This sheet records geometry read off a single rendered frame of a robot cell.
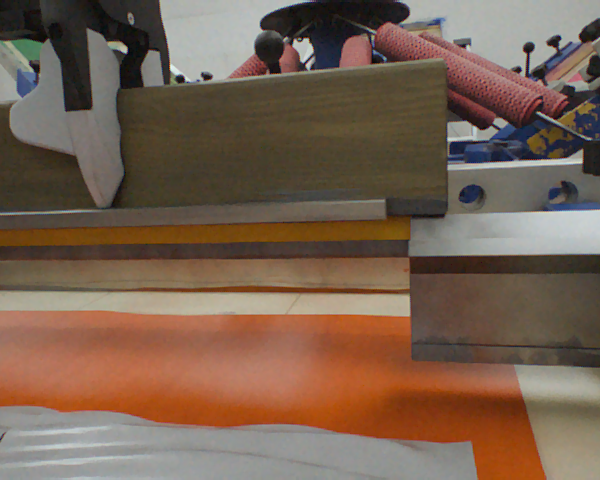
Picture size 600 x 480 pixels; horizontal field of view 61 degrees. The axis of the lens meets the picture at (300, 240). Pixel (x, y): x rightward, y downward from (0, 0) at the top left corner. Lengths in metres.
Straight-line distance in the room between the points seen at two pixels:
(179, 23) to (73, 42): 4.64
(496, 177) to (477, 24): 4.02
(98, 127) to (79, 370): 0.13
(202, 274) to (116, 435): 0.21
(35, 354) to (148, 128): 0.15
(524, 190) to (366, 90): 0.22
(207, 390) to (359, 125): 0.15
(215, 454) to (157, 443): 0.03
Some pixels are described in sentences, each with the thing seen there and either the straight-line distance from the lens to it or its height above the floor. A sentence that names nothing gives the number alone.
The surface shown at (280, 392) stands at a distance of 0.25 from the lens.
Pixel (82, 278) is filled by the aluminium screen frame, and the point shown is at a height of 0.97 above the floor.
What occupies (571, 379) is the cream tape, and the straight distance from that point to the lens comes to 0.27.
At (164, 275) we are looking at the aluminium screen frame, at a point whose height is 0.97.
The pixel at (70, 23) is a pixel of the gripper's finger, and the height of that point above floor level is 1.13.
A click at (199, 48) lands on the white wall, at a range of 4.81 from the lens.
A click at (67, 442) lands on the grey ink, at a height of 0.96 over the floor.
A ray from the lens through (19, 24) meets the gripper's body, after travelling 0.32.
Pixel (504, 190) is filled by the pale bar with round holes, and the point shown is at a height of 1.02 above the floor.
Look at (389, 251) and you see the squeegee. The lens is 0.27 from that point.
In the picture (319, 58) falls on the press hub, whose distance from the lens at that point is 1.06.
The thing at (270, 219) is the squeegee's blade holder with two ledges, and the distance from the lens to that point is 0.26.
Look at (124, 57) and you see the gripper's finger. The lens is 0.35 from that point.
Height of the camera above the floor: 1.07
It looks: 11 degrees down
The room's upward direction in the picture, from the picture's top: 4 degrees counter-clockwise
